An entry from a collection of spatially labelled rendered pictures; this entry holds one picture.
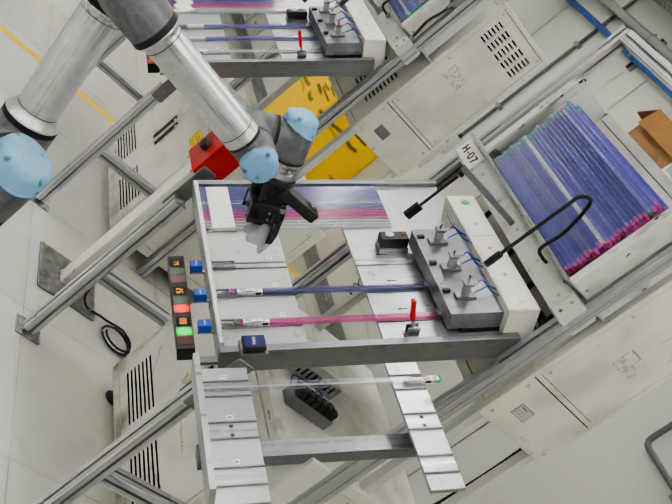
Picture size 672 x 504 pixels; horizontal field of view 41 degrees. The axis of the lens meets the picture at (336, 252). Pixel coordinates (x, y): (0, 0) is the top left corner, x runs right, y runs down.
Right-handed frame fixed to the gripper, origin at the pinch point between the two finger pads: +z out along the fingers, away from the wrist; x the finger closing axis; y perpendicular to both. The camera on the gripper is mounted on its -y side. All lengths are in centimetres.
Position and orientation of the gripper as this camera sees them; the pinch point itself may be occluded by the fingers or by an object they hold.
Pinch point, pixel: (262, 248)
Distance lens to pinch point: 208.2
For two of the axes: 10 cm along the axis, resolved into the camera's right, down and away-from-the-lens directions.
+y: -9.1, -1.6, -3.7
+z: -3.5, 7.9, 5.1
